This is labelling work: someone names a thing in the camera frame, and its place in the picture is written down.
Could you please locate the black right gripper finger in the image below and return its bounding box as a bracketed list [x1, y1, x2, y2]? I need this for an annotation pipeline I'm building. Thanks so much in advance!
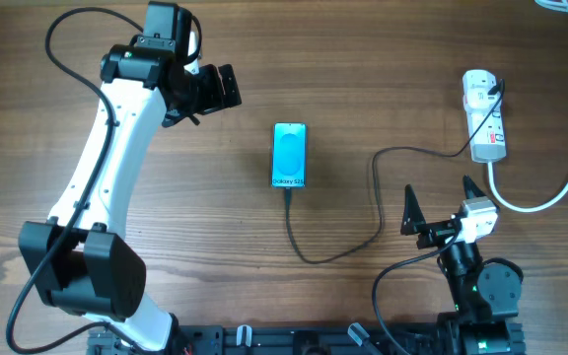
[400, 184, 426, 235]
[462, 176, 486, 199]

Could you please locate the blue-screen Galaxy smartphone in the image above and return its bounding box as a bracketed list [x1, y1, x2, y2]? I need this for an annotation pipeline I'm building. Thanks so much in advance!
[270, 122, 308, 188]

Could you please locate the black USB charging cable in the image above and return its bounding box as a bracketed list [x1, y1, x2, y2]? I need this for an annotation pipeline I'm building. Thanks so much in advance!
[282, 78, 506, 266]

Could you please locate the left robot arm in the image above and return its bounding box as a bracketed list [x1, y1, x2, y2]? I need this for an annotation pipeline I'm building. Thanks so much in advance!
[19, 1, 242, 354]

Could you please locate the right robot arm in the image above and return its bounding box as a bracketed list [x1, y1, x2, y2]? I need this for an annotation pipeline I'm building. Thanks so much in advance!
[400, 176, 527, 354]

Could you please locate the white charger plug adapter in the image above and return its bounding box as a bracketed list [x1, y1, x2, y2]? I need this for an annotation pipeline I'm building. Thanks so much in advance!
[462, 85, 502, 113]

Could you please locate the white power strip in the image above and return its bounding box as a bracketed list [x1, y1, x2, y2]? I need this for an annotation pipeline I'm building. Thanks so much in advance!
[461, 69, 507, 164]

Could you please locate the black right camera cable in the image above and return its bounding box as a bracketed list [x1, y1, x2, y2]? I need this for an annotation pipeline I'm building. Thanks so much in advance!
[371, 229, 462, 355]

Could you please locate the black camera cable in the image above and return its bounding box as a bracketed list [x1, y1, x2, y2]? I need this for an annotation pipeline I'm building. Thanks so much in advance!
[371, 229, 462, 355]
[5, 5, 204, 355]

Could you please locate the black left camera cable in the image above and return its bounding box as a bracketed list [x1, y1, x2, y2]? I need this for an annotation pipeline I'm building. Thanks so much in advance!
[5, 5, 204, 355]

